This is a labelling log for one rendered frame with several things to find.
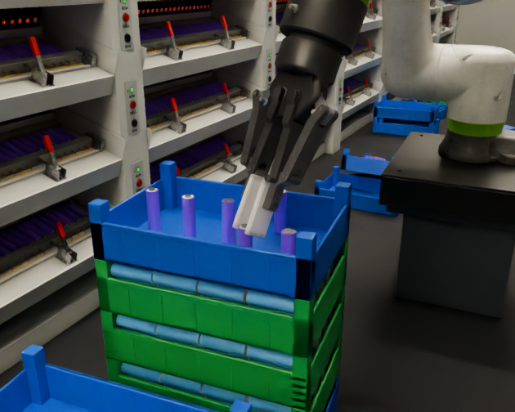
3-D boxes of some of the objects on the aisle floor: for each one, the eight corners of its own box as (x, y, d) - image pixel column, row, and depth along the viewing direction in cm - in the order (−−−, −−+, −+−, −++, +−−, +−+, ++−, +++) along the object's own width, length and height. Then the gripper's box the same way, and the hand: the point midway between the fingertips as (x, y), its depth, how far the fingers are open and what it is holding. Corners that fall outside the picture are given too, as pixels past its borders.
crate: (411, 198, 208) (413, 177, 205) (396, 217, 192) (398, 194, 189) (333, 185, 221) (334, 165, 218) (313, 202, 205) (314, 181, 202)
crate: (362, 172, 236) (365, 153, 235) (411, 180, 227) (414, 159, 226) (339, 169, 209) (343, 147, 208) (394, 177, 200) (398, 154, 199)
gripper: (378, 63, 65) (308, 257, 67) (293, 51, 76) (235, 219, 78) (338, 38, 60) (264, 249, 62) (253, 29, 71) (191, 209, 73)
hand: (257, 206), depth 70 cm, fingers closed, pressing on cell
